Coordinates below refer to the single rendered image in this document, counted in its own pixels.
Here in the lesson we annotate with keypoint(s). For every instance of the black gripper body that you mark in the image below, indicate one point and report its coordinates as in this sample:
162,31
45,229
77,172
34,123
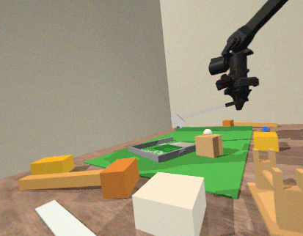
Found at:
242,81

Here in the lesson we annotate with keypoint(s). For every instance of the green flat mat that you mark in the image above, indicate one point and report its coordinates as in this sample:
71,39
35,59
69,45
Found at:
222,174

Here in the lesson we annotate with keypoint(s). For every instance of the cream cube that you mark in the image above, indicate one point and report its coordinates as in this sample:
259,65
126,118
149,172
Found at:
170,205

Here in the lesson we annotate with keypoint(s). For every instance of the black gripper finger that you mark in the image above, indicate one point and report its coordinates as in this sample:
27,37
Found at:
241,96
234,98

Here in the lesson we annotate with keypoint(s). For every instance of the tan cube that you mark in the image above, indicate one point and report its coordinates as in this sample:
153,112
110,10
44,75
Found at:
209,145

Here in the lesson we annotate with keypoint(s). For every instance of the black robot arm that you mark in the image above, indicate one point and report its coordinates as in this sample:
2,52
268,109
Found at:
238,42

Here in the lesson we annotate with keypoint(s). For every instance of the yellow block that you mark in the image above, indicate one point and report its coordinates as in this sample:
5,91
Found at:
53,165
264,140

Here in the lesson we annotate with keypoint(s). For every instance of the white ball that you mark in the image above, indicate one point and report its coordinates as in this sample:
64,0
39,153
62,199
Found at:
207,131

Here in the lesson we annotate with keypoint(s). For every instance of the white flat strip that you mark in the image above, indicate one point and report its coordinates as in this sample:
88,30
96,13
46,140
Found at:
61,222

